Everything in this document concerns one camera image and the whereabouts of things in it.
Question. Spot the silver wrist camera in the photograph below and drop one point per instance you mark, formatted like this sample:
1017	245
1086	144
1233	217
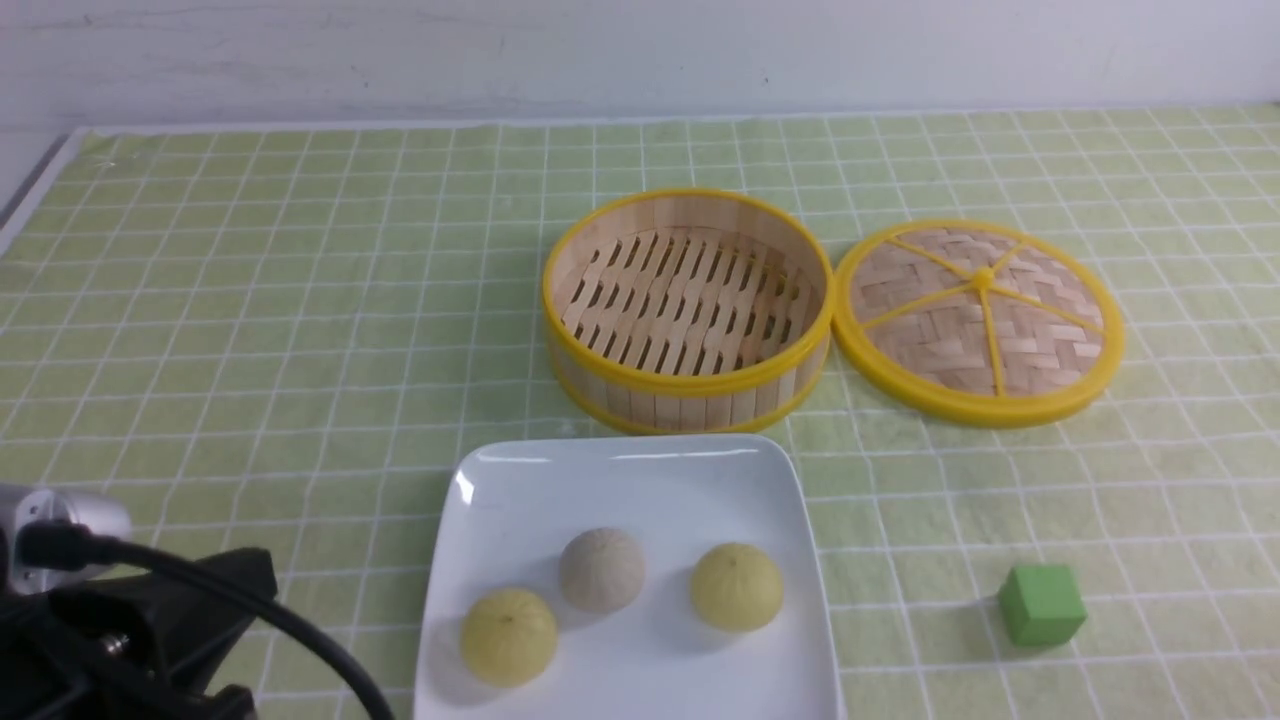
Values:
48	536

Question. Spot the green cube block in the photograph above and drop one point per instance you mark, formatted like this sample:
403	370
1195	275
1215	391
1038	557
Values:
1041	605

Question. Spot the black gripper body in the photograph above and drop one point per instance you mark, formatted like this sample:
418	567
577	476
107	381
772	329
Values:
142	647

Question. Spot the bamboo steamer basket yellow rim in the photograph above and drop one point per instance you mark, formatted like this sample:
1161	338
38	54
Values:
688	311

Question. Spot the yellow steamed bun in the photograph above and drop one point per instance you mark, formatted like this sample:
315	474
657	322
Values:
736	588
509	637

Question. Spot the white square plate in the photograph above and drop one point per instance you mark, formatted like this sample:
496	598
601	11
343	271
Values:
513	506

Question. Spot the white steamed bun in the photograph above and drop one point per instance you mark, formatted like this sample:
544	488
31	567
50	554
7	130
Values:
602	570

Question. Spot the woven bamboo steamer lid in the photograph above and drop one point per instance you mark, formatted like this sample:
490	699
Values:
976	323

